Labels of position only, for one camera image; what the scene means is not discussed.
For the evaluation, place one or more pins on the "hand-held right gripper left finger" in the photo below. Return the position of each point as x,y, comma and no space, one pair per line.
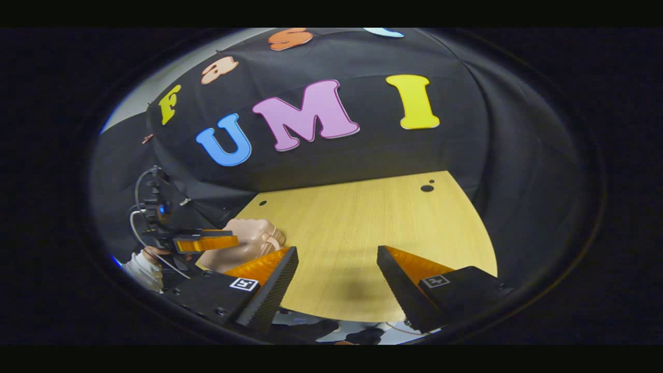
274,290

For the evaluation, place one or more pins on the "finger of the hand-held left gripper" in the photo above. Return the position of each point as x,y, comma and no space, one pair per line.
207,242

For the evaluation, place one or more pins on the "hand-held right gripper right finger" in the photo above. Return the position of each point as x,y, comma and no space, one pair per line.
399,285

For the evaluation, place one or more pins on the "pink suitcase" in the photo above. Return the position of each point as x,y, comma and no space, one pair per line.
243,243

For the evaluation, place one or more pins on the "metal clip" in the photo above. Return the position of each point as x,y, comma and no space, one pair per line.
185,201

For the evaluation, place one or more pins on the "red clip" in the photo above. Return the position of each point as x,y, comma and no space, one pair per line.
147,139

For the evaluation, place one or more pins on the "black backdrop cloth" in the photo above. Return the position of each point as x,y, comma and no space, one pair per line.
362,155

